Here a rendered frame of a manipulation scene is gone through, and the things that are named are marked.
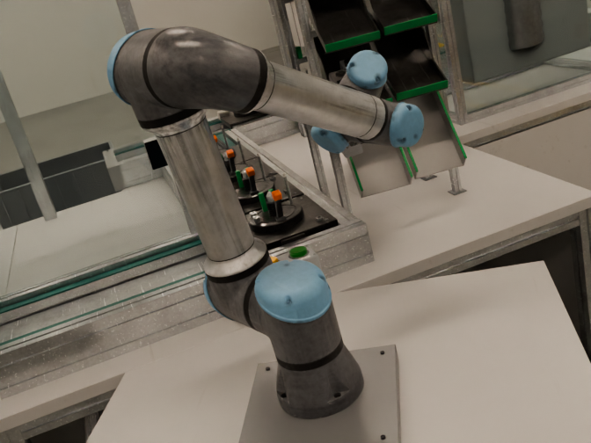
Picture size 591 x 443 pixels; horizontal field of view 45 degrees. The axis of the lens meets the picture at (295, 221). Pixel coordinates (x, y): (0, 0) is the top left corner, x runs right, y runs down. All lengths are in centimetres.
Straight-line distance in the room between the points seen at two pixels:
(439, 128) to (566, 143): 96
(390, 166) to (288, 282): 73
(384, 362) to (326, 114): 46
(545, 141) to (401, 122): 155
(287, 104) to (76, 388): 82
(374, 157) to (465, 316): 55
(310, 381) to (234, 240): 26
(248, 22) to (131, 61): 1125
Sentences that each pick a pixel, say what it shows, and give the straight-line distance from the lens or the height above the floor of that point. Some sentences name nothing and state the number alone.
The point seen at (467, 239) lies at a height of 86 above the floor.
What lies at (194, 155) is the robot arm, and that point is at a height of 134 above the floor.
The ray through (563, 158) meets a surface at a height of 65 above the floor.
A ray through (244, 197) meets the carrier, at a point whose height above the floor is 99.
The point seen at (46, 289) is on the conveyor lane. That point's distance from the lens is 190.
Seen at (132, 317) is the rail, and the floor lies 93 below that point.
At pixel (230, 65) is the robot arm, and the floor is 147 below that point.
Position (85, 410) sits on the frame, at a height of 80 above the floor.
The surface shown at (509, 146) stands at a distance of 263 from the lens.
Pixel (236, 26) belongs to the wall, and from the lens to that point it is 1228.
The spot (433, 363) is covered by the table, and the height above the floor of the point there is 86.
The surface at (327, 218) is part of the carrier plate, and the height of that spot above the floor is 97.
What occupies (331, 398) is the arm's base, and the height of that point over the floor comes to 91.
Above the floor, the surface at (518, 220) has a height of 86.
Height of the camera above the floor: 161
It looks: 21 degrees down
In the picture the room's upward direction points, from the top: 15 degrees counter-clockwise
